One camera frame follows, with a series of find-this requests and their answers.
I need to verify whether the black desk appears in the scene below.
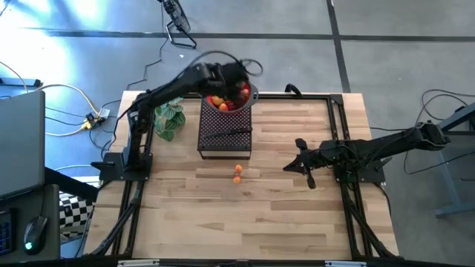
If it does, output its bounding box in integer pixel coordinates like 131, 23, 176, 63
0, 183, 62, 264

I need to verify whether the black white checkered board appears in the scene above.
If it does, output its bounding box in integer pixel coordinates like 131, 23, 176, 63
59, 191, 96, 238

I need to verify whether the black floor fan stand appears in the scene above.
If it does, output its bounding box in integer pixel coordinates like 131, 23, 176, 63
157, 0, 197, 50

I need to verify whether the black fan floor cable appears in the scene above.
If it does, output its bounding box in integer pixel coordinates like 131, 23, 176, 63
125, 3, 166, 90

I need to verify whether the black aluminium rig frame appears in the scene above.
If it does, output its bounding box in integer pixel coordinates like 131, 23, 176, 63
83, 91, 400, 260

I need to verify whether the black computer mouse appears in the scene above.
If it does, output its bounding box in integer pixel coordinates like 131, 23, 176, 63
23, 216, 48, 256

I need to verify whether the blue-grey metal stand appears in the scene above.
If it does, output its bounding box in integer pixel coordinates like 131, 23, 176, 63
421, 102, 475, 219

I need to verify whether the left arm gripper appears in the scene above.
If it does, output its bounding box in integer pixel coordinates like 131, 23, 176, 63
207, 62, 250, 102

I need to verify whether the green leafy potted plant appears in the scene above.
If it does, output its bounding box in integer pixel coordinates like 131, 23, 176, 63
154, 96, 186, 142

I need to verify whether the black curved cable stub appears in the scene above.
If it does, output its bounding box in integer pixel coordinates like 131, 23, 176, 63
284, 83, 304, 97

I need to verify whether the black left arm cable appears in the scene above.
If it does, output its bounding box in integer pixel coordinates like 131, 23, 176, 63
174, 50, 264, 82

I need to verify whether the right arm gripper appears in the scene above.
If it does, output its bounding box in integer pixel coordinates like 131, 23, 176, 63
284, 138, 342, 190

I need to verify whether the yellow cable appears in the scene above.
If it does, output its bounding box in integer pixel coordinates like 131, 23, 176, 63
0, 61, 101, 137

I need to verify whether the black looped floor cable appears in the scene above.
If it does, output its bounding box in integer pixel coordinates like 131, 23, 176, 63
403, 88, 475, 175

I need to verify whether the white frame bracket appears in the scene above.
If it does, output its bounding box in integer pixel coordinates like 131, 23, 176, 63
325, 260, 368, 267
117, 259, 160, 267

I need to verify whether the black perforated metal shelf rack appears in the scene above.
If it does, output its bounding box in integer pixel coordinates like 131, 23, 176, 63
196, 99, 253, 160

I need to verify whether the grey power strip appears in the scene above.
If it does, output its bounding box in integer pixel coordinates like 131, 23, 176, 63
85, 107, 111, 131

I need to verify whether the red collapsible colander grey rim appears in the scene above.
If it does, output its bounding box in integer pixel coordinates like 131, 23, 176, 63
202, 79, 260, 116

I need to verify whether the black computer keyboard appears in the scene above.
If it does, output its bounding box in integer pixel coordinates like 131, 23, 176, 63
0, 209, 16, 257

